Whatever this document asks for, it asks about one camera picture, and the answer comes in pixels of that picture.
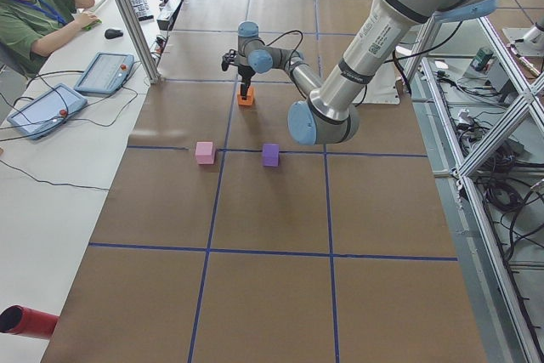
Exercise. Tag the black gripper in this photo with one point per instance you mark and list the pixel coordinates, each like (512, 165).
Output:
(245, 72)

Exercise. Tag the orange foam block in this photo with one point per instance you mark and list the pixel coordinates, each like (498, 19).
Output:
(246, 99)

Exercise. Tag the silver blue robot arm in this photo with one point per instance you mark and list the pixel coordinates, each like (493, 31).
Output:
(327, 114)

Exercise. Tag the purple foam block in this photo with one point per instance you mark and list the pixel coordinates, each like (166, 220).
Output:
(270, 155)

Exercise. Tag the pink foam block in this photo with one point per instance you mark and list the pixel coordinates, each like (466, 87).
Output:
(205, 152)

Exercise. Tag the black keyboard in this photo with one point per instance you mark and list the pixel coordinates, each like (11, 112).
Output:
(142, 10)

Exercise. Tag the far blue teach pendant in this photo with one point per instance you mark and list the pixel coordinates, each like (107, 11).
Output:
(105, 74)

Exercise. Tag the blue teach pendant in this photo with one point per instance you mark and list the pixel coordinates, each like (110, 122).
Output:
(105, 74)
(47, 112)

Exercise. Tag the black computer mouse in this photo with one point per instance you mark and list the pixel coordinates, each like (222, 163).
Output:
(112, 33)

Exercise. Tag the brown paper table cover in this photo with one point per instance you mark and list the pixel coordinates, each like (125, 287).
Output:
(340, 254)

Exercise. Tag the near blue teach pendant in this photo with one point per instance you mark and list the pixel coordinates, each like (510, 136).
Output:
(47, 112)

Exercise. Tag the person in green shirt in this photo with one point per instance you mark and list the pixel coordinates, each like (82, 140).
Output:
(32, 30)

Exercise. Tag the red cylinder tube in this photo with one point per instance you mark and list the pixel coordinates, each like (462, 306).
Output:
(23, 321)

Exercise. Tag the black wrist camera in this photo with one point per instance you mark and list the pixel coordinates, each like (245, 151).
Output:
(230, 58)

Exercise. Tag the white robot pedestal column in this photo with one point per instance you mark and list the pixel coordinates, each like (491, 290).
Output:
(382, 91)

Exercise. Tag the aluminium frame post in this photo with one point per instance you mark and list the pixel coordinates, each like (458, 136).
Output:
(138, 39)

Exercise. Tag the aluminium side frame rail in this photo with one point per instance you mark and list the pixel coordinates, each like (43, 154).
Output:
(480, 108)

